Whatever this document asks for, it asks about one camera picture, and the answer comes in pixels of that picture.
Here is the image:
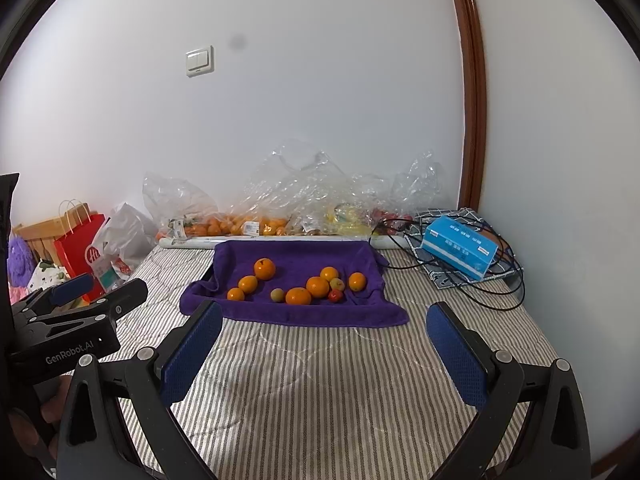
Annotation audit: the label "clear bag of tangerines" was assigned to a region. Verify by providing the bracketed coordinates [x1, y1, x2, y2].
[142, 172, 236, 238]

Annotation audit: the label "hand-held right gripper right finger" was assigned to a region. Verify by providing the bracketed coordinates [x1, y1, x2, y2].
[425, 301, 593, 480]

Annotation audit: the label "navy grid patterned cloth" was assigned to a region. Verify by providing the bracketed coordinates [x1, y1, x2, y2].
[412, 207, 516, 291]

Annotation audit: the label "white patterned plush toy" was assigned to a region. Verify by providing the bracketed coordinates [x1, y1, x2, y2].
[27, 259, 68, 293]

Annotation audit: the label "blue tissue box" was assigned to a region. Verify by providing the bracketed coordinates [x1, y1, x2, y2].
[421, 216, 500, 282]

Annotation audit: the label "purple towel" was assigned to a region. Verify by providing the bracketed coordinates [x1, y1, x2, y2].
[179, 240, 410, 328]

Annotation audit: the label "red paper bag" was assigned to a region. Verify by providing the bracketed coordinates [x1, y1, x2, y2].
[54, 199, 108, 303]

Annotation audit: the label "clear bag of yellow fruit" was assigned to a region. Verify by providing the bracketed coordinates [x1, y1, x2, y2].
[290, 140, 373, 236]

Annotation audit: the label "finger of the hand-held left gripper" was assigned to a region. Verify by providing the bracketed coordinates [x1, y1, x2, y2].
[12, 274, 96, 318]
[75, 278, 149, 323]

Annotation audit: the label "striped mattress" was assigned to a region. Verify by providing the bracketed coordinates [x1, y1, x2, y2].
[100, 245, 558, 478]

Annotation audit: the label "black cable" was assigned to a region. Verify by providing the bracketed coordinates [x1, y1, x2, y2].
[370, 212, 526, 311]

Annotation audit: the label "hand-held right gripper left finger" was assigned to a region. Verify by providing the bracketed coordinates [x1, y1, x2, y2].
[55, 299, 224, 480]

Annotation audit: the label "white plastic shopping bag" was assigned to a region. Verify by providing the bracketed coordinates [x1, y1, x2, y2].
[90, 202, 158, 291]

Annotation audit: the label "purple plush toy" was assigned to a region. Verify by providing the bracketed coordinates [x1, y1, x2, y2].
[7, 235, 33, 290]

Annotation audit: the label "wooden crate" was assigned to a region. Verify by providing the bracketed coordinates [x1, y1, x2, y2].
[12, 203, 93, 266]

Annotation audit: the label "person's left hand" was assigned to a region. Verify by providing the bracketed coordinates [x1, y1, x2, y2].
[7, 374, 66, 466]

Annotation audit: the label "clear bag of oranges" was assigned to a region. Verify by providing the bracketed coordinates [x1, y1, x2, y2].
[227, 160, 296, 237]

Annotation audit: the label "white light switch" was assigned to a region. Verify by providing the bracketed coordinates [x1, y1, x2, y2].
[185, 45, 215, 79]

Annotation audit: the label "brown wooden door frame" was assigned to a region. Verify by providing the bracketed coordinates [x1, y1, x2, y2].
[442, 0, 488, 213]

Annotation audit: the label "clear bag of red fruit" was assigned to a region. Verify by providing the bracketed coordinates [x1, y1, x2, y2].
[352, 150, 443, 226]

